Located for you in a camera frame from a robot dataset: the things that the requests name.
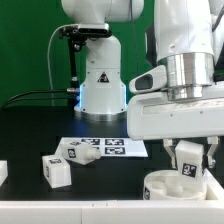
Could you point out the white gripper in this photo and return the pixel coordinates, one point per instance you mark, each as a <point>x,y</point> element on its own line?
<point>151,116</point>

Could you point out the white round stool seat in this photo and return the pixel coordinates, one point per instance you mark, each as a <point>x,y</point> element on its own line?
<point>165,185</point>

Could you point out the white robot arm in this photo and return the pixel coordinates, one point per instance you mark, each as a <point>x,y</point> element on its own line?
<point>182,96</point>

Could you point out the white L-shaped fence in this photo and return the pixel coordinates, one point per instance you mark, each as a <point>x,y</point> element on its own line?
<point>208,211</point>

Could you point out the white marker sheet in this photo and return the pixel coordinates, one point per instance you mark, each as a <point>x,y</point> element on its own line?
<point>109,147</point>

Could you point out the white left fence block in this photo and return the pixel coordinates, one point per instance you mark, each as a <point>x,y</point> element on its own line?
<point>3,171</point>

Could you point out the black camera stand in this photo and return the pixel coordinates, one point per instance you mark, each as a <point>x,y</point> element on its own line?
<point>74,56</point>

